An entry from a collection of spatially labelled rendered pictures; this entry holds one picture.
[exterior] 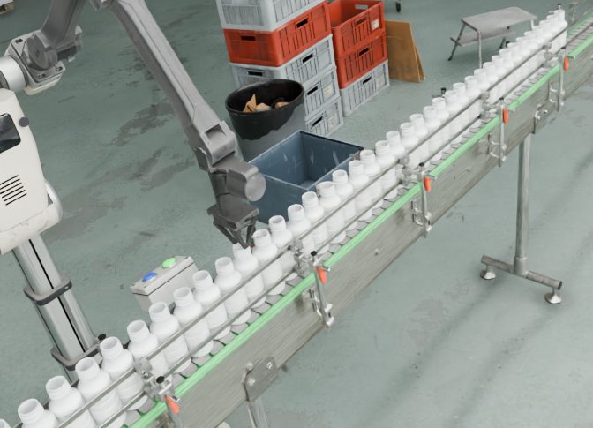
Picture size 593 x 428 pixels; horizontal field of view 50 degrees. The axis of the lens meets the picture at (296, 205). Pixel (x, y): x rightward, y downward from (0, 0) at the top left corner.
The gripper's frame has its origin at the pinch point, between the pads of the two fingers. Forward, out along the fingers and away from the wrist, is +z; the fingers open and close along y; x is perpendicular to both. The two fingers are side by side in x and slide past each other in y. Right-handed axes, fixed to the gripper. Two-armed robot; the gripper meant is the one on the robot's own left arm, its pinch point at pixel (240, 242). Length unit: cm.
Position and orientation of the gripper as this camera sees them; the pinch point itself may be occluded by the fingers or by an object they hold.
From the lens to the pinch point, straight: 142.2
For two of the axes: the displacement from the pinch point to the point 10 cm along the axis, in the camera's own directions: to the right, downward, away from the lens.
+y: -7.3, -2.6, 6.3
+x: -6.6, 4.9, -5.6
